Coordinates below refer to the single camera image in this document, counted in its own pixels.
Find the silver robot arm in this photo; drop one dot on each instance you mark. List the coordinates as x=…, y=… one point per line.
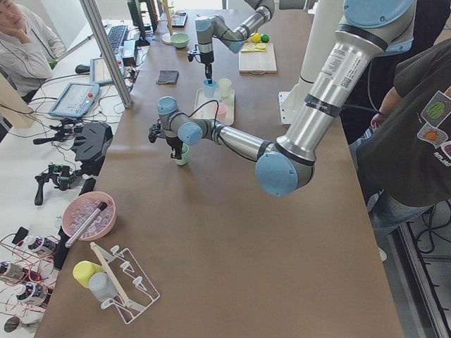
x=215, y=26
x=366, y=30

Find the grey cup on rack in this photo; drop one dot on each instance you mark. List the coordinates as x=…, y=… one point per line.
x=102, y=287

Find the pink cup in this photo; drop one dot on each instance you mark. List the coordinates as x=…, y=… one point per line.
x=221, y=112

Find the wooden cup stand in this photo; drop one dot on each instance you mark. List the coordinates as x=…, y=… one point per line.
x=165, y=17

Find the seated person in white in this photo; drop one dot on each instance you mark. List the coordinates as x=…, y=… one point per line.
x=28, y=48

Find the cream white cup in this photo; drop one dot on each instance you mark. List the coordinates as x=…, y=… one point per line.
x=224, y=87

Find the black keyboard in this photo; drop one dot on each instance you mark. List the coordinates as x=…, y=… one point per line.
x=116, y=36

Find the white wire cup rack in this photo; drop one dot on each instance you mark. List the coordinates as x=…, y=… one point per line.
x=136, y=292

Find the yellow cup on rack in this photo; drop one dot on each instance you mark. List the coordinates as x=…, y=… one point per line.
x=84, y=270

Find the yellow lemon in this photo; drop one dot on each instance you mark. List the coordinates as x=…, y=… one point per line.
x=255, y=38

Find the green bowl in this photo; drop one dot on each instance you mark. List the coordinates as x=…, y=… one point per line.
x=180, y=40

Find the green lime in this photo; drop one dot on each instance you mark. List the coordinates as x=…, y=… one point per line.
x=264, y=38

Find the mint green cup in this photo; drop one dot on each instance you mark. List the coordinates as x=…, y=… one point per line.
x=184, y=156

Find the wooden cutting board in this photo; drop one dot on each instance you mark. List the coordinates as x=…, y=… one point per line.
x=257, y=61

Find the blue teach pendant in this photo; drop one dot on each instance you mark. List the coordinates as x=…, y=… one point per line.
x=99, y=72
x=75, y=100

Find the cream rectangular tray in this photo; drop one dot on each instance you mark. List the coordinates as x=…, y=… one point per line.
x=206, y=108

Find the blue cup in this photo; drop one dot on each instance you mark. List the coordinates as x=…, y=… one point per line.
x=209, y=87

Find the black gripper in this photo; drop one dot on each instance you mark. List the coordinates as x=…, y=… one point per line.
x=173, y=143
x=207, y=58

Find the aluminium frame post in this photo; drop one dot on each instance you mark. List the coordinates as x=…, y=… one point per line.
x=93, y=17

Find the grey folded cloth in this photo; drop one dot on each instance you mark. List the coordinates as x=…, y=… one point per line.
x=167, y=77

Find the standing person dark shirt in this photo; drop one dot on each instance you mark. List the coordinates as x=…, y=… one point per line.
x=406, y=161

